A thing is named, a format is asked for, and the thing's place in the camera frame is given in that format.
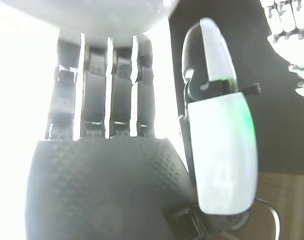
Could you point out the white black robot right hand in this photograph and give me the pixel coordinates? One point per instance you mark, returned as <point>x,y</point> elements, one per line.
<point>104,187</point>

